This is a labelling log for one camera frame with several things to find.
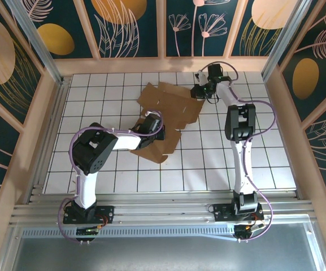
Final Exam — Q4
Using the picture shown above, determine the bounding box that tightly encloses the brown cardboard box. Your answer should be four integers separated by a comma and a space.
130, 81, 206, 164

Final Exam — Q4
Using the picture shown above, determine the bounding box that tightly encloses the grey metal sheet tray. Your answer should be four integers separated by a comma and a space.
0, 221, 326, 271

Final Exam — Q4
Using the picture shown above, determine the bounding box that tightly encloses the aluminium rail frame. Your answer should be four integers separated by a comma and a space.
10, 190, 316, 226

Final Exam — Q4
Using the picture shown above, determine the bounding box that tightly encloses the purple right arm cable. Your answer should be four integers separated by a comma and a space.
201, 61, 278, 241

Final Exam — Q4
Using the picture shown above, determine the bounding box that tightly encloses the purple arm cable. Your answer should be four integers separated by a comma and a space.
201, 61, 278, 241
57, 110, 165, 244

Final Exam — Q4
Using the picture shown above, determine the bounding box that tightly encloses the aluminium corner post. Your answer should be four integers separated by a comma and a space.
260, 0, 321, 81
4, 0, 66, 85

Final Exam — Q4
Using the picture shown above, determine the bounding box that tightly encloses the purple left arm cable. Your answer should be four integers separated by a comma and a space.
57, 110, 165, 244

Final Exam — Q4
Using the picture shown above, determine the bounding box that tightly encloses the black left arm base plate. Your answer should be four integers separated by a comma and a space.
63, 205, 115, 225

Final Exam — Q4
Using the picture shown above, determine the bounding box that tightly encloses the aluminium side rail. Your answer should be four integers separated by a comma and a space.
28, 76, 73, 203

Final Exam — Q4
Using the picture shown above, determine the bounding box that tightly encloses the perforated metal cable duct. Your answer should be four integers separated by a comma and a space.
21, 227, 237, 241

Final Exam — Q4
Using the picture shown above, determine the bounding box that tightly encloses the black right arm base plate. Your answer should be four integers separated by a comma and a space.
213, 203, 264, 222

